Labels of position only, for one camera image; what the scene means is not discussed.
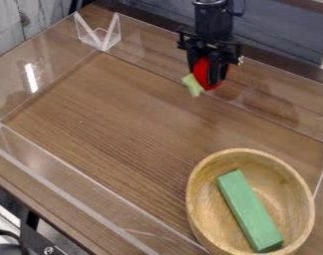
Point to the wooden bowl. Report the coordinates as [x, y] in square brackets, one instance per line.
[280, 188]

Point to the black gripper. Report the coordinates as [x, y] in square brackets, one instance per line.
[199, 47]

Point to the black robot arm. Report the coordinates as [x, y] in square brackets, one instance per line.
[213, 19]

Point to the black metal table frame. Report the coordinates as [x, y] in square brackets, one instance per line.
[43, 239]

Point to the clear acrylic enclosure wall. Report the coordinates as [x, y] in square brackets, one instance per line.
[102, 134]

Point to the green rectangular block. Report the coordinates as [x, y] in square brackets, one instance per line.
[253, 219]

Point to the red plush radish green leaves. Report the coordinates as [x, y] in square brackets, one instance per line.
[195, 80]

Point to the clear acrylic corner bracket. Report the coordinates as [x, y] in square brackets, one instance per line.
[99, 38]

